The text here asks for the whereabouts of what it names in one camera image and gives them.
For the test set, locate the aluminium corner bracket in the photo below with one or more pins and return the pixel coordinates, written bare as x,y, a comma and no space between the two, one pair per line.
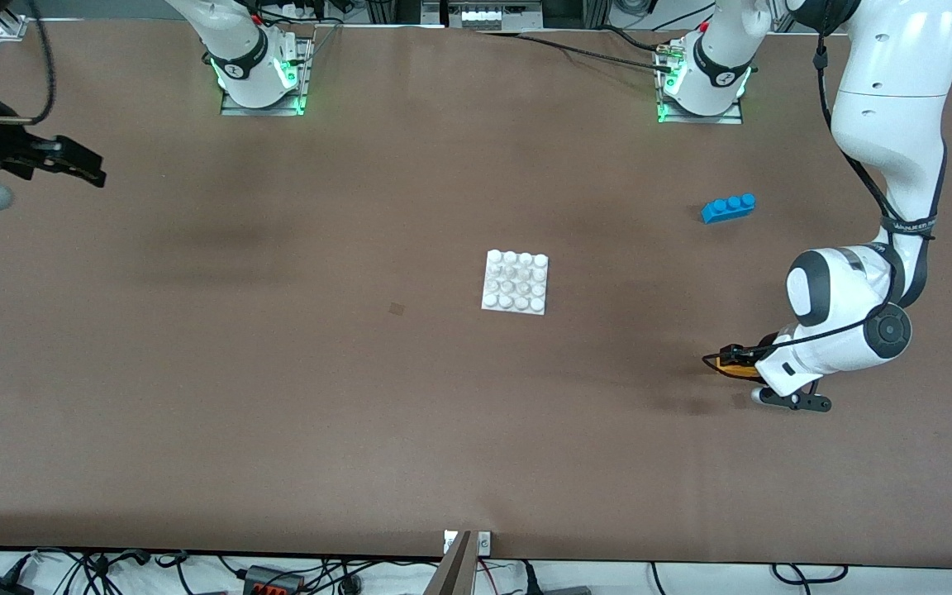
13,27

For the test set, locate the yellow two-stud block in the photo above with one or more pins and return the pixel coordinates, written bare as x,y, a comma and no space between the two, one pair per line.
739,371

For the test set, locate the black orange power adapter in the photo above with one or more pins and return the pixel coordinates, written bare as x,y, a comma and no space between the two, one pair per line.
273,583

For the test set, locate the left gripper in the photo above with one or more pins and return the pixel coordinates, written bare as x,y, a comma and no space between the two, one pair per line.
767,341

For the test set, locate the grey brown camera post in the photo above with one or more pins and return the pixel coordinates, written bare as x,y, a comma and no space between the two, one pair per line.
453,574

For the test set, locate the blue three-stud block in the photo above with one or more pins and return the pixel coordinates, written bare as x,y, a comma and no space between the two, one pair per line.
728,208

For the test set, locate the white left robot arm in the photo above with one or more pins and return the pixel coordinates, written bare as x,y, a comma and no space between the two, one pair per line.
897,83

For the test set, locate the white terminal block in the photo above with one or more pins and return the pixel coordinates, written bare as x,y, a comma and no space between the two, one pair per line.
488,16

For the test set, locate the white studded base plate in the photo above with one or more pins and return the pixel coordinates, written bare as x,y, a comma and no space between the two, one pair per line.
516,283

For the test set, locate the small metal bracket plate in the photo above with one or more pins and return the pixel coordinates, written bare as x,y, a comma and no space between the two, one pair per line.
484,543

